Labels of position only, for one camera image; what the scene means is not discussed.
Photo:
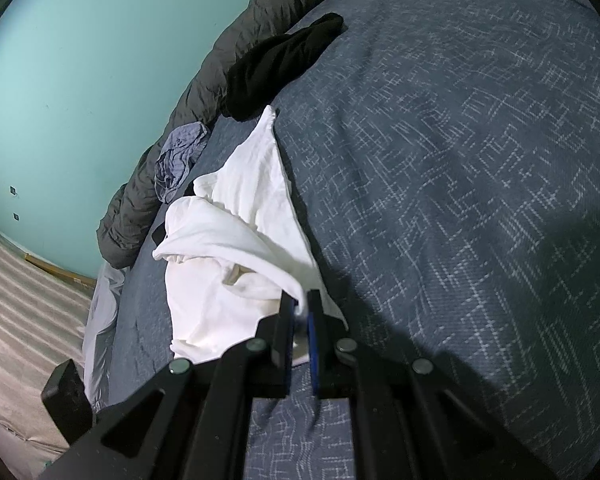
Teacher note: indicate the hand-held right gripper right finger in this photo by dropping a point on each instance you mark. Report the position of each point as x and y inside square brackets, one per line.
[314, 350]

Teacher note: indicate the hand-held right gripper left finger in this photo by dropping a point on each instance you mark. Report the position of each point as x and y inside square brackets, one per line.
[282, 340]

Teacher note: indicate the white shirt with black trim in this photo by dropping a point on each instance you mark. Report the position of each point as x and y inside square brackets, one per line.
[220, 240]

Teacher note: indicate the light grey pillow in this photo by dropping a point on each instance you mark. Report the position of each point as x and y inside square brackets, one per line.
[100, 320]

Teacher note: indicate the cream striped curtain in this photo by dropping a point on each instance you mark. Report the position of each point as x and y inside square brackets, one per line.
[25, 320]

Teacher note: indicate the wooden strip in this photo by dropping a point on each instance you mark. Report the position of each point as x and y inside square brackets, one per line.
[60, 270]

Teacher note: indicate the crumpled blue-purple garment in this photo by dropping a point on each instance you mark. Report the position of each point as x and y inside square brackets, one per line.
[177, 160]

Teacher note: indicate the bed with blue patterned sheet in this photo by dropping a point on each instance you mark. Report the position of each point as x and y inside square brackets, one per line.
[455, 160]

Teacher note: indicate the dark grey duvet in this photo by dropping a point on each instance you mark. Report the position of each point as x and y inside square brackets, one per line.
[190, 110]

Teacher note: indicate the crumpled black garment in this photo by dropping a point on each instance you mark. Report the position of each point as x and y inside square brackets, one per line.
[275, 65]

